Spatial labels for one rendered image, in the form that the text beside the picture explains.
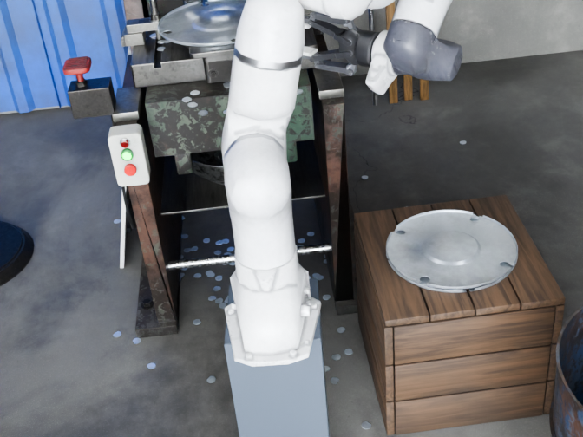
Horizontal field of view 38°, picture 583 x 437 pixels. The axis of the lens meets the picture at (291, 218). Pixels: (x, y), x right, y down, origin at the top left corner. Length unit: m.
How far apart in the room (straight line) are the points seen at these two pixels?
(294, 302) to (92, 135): 1.95
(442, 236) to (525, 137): 1.20
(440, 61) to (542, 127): 1.49
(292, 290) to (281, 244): 0.10
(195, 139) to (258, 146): 0.69
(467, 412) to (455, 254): 0.36
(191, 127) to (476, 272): 0.75
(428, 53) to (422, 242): 0.47
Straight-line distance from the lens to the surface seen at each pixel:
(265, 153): 1.39
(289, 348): 1.56
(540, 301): 1.85
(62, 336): 2.43
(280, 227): 1.49
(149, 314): 2.37
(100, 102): 2.03
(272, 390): 1.69
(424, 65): 1.74
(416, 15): 1.71
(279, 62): 1.34
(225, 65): 2.07
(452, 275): 1.88
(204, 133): 2.08
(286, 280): 1.55
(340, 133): 2.03
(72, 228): 2.85
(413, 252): 1.94
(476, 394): 1.99
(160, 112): 2.06
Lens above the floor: 1.53
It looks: 34 degrees down
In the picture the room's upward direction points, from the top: 6 degrees counter-clockwise
